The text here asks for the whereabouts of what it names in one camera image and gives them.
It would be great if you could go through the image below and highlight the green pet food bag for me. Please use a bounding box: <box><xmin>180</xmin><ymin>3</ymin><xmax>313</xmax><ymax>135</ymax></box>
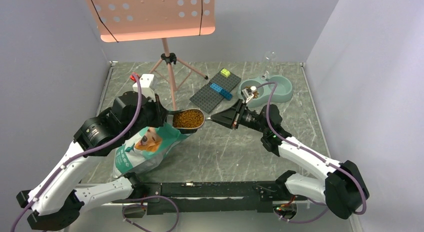
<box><xmin>112</xmin><ymin>123</ymin><xmax>194</xmax><ymax>179</ymax></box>

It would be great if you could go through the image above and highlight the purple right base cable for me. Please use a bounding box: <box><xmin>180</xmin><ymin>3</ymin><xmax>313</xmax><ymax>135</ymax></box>
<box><xmin>276</xmin><ymin>197</ymin><xmax>332</xmax><ymax>224</ymax></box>

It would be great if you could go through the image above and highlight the brown kibble in scoop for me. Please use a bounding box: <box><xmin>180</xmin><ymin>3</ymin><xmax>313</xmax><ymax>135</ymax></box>
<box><xmin>172</xmin><ymin>109</ymin><xmax>205</xmax><ymax>129</ymax></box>

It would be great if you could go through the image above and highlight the dark grey brick baseplate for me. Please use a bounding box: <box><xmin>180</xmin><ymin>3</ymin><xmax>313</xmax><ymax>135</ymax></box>
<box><xmin>189</xmin><ymin>71</ymin><xmax>241</xmax><ymax>113</ymax></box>

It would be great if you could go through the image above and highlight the metal food scoop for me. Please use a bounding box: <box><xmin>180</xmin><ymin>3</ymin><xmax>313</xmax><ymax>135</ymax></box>
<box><xmin>167</xmin><ymin>108</ymin><xmax>207</xmax><ymax>135</ymax></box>

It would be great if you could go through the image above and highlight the yellow toy brick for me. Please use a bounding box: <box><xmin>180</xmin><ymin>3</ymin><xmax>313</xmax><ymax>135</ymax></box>
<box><xmin>220</xmin><ymin>68</ymin><xmax>231</xmax><ymax>78</ymax></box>

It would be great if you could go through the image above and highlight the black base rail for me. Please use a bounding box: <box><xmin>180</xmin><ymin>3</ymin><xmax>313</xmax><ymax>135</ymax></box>
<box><xmin>120</xmin><ymin>180</ymin><xmax>306</xmax><ymax>215</ymax></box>

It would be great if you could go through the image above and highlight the brown kibble in bowl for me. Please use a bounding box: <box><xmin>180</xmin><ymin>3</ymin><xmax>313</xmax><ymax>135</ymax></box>
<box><xmin>252</xmin><ymin>90</ymin><xmax>260</xmax><ymax>99</ymax></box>

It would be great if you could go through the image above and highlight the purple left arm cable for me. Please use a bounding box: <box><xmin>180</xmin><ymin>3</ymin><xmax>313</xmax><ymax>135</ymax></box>
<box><xmin>9</xmin><ymin>73</ymin><xmax>143</xmax><ymax>232</ymax></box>

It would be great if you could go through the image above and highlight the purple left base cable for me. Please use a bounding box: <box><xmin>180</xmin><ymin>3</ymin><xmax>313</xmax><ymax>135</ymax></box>
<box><xmin>121</xmin><ymin>195</ymin><xmax>180</xmax><ymax>232</ymax></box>

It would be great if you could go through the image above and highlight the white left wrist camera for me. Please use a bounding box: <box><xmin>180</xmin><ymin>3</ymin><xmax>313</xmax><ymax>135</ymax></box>
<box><xmin>130</xmin><ymin>73</ymin><xmax>157</xmax><ymax>102</ymax></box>

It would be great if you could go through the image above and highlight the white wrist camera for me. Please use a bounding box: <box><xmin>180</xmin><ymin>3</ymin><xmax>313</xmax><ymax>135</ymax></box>
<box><xmin>240</xmin><ymin>86</ymin><xmax>257</xmax><ymax>105</ymax></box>
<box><xmin>130</xmin><ymin>73</ymin><xmax>157</xmax><ymax>102</ymax></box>

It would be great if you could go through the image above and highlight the teal double pet bowl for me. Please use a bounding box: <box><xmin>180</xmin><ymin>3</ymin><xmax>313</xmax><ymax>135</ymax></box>
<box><xmin>237</xmin><ymin>74</ymin><xmax>293</xmax><ymax>108</ymax></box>

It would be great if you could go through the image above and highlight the pink music stand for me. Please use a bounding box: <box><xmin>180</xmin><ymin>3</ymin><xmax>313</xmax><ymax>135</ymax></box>
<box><xmin>85</xmin><ymin>0</ymin><xmax>216</xmax><ymax>109</ymax></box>

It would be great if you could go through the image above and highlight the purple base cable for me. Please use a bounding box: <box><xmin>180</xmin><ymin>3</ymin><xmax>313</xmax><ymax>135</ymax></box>
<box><xmin>121</xmin><ymin>195</ymin><xmax>180</xmax><ymax>232</ymax></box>
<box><xmin>276</xmin><ymin>197</ymin><xmax>332</xmax><ymax>224</ymax></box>

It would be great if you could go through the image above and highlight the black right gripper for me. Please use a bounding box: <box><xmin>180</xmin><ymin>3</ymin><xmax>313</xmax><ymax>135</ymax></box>
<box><xmin>211</xmin><ymin>98</ymin><xmax>270</xmax><ymax>134</ymax></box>

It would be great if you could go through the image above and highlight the dark blue toy brick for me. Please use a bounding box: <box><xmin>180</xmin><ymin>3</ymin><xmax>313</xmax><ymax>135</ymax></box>
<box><xmin>220</xmin><ymin>90</ymin><xmax>233</xmax><ymax>101</ymax></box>

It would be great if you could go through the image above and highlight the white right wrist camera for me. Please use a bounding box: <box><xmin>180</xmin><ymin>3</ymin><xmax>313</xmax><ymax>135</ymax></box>
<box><xmin>240</xmin><ymin>86</ymin><xmax>257</xmax><ymax>105</ymax></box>

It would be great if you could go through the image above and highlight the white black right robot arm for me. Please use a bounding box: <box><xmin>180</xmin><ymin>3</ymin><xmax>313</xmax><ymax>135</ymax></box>
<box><xmin>210</xmin><ymin>99</ymin><xmax>370</xmax><ymax>219</ymax></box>

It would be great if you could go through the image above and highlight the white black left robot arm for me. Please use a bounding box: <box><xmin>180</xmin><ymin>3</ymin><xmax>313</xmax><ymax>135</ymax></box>
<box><xmin>16</xmin><ymin>91</ymin><xmax>168</xmax><ymax>231</ymax></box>

